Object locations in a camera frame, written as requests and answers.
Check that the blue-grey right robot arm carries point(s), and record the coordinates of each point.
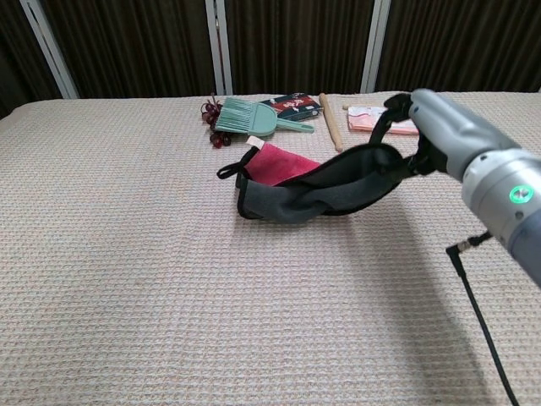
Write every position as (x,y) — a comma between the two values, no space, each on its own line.
(507,199)

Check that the pink cloth black trim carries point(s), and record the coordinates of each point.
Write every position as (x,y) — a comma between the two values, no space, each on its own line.
(287,203)

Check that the pink wet wipes pack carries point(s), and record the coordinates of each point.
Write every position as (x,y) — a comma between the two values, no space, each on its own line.
(363,122)

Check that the teal plastic hand brush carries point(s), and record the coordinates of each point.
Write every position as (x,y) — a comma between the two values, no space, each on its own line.
(253,120)

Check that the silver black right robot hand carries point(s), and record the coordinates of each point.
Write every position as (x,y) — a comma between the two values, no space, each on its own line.
(448,127)

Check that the dark printed card box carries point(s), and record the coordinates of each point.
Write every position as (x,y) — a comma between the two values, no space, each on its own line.
(296,105)

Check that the beige woven tablecloth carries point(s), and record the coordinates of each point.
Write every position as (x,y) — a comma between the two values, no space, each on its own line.
(127,254)

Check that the dark red berry bunch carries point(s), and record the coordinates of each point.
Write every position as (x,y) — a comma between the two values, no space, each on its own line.
(220,139)

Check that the white partition post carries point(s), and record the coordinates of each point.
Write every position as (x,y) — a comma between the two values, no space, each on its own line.
(50,51)
(375,51)
(222,51)

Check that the thick wooden stick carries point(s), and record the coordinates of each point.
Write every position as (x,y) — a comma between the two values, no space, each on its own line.
(331,124)

